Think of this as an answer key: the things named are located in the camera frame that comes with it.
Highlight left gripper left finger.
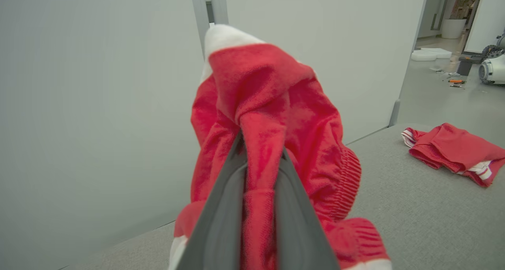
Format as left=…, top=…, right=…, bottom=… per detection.
left=176, top=130, right=247, bottom=270

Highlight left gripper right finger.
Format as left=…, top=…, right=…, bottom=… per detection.
left=274, top=147, right=342, bottom=270

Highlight red white basketball jersey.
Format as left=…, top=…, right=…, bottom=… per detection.
left=168, top=24, right=393, bottom=270

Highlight red shorts with striped trim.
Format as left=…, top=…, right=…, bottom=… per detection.
left=401, top=122, right=505, bottom=188

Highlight white foam blocks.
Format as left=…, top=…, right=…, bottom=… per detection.
left=411, top=47, right=453, bottom=62

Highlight dark grey box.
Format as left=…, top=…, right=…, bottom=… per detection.
left=456, top=54, right=484, bottom=77

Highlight white plant pot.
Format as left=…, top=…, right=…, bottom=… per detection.
left=441, top=18, right=467, bottom=40

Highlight grey vertical partition frame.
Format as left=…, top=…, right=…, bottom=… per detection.
left=189, top=0, right=230, bottom=59

